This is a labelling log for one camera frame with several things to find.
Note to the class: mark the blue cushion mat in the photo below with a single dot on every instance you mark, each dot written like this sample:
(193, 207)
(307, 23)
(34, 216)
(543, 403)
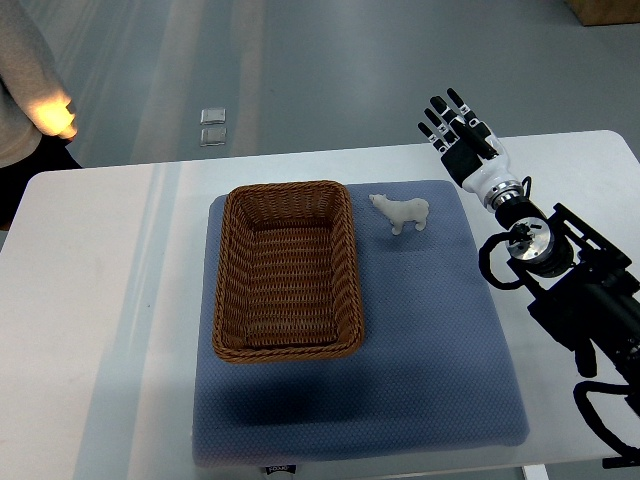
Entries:
(434, 371)

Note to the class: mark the upper floor socket plate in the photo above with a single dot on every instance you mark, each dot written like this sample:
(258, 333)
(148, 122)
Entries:
(213, 115)

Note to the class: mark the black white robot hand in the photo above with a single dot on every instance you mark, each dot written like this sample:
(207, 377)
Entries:
(470, 152)

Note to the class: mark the lower floor socket plate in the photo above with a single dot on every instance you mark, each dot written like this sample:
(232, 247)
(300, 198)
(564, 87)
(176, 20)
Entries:
(213, 136)

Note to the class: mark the white bear figurine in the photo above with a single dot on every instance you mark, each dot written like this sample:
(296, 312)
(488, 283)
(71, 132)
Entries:
(398, 212)

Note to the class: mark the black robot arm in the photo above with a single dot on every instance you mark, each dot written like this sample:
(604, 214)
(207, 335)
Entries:
(583, 298)

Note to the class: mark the person in grey sweater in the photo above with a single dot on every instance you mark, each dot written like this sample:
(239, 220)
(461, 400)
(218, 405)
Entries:
(37, 118)

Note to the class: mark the wooden box corner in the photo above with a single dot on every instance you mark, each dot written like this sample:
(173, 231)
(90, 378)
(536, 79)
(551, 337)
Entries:
(605, 12)

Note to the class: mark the floor socket plate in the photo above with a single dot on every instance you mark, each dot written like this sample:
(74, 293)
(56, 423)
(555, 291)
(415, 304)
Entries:
(213, 115)
(213, 136)

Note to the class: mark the brown wicker basket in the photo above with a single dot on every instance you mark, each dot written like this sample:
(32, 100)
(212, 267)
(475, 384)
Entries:
(287, 286)

